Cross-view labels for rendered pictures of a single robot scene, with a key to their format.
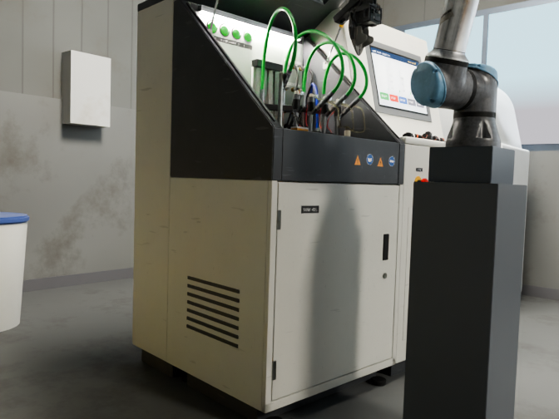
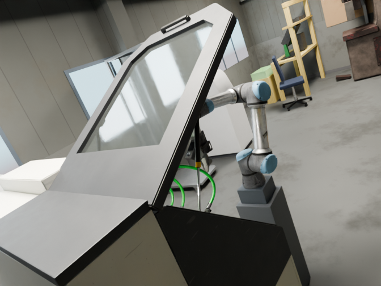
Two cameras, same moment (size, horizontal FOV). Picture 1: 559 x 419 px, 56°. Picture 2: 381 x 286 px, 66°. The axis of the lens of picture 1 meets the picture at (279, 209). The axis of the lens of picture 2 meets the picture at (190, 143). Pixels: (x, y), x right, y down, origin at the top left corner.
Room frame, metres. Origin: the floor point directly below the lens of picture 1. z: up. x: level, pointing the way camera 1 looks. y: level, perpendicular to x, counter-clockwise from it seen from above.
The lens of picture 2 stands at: (1.84, 1.15, 1.82)
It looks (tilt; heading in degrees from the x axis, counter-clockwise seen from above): 16 degrees down; 269
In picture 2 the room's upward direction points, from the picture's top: 22 degrees counter-clockwise
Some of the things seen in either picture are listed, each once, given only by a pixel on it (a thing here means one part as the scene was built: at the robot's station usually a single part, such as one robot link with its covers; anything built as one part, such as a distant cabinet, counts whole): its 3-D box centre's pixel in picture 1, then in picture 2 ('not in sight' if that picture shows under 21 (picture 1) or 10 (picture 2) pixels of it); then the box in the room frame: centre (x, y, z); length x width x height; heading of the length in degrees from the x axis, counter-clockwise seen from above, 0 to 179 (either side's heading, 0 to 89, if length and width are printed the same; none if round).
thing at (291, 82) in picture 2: not in sight; (290, 80); (-0.64, -4.62, 0.55); 0.64 x 0.61 x 1.10; 136
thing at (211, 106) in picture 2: not in sight; (200, 108); (1.69, -0.32, 1.53); 0.11 x 0.11 x 0.08; 28
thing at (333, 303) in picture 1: (341, 281); not in sight; (1.81, -0.22, 0.44); 0.65 x 0.02 x 0.68; 133
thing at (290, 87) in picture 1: (294, 88); not in sight; (2.35, -0.05, 1.20); 0.13 x 0.03 x 0.31; 133
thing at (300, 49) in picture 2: not in sight; (283, 51); (-1.18, -5.82, 1.00); 1.48 x 1.32 x 2.00; 48
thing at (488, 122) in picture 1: (473, 131); (252, 176); (1.51, -0.55, 0.95); 0.15 x 0.15 x 0.10
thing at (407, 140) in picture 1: (427, 146); not in sight; (2.37, -0.66, 0.96); 0.70 x 0.22 x 0.03; 133
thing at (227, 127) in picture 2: not in sight; (216, 112); (1.13, -3.65, 0.72); 0.78 x 0.64 x 1.43; 137
